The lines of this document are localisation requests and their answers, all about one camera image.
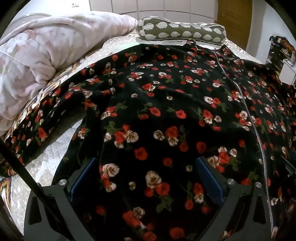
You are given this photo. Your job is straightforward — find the black floral zip garment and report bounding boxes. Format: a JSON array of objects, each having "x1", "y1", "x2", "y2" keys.
[{"x1": 5, "y1": 41, "x2": 295, "y2": 240}]

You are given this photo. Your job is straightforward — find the cluttered shelf unit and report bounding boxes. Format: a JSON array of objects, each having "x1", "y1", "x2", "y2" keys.
[{"x1": 266, "y1": 35, "x2": 295, "y2": 84}]

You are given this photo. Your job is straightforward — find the pink floral folded duvet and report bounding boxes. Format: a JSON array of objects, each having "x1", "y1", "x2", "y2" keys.
[{"x1": 1, "y1": 11, "x2": 138, "y2": 135}]

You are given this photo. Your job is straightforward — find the round headboard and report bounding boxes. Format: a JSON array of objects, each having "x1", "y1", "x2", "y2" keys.
[{"x1": 2, "y1": 13, "x2": 51, "y2": 37}]

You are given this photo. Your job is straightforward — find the wooden door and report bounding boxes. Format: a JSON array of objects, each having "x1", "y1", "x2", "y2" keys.
[{"x1": 217, "y1": 0, "x2": 252, "y2": 50}]

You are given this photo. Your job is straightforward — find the olive hedgehog pattern pillow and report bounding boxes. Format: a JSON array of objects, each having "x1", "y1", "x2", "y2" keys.
[{"x1": 135, "y1": 16, "x2": 227, "y2": 45}]

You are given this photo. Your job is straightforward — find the black cable left camera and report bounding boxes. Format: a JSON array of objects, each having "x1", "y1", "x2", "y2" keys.
[{"x1": 0, "y1": 138, "x2": 77, "y2": 241}]

